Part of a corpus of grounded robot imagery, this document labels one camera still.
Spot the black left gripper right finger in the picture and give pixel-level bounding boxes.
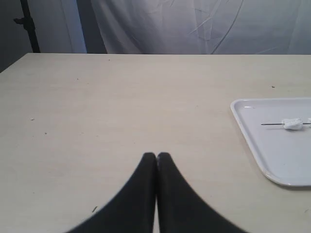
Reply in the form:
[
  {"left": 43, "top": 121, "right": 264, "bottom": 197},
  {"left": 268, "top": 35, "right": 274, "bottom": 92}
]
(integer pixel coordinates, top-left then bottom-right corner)
[{"left": 157, "top": 152, "right": 245, "bottom": 233}]

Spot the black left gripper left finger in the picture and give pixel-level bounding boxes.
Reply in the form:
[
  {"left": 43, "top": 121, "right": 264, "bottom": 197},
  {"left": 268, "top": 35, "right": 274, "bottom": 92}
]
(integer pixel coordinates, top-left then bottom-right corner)
[{"left": 69, "top": 152, "right": 156, "bottom": 233}]

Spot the thin metal skewer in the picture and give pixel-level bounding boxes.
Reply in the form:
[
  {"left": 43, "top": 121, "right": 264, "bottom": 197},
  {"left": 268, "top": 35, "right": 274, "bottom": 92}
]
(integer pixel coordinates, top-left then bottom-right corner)
[{"left": 261, "top": 122, "right": 311, "bottom": 126}]

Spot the white plastic tray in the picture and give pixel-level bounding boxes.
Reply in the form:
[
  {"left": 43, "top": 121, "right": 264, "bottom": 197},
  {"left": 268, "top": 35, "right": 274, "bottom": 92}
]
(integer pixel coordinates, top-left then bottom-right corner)
[{"left": 230, "top": 98, "right": 311, "bottom": 187}]

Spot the white backdrop curtain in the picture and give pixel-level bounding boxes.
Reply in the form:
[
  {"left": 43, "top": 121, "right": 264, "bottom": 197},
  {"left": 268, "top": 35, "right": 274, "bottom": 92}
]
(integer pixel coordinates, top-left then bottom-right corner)
[{"left": 29, "top": 0, "right": 311, "bottom": 54}]

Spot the black stand pole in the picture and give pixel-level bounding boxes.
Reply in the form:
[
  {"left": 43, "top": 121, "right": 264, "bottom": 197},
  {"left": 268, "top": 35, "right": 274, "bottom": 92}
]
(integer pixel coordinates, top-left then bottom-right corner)
[{"left": 13, "top": 0, "right": 40, "bottom": 53}]

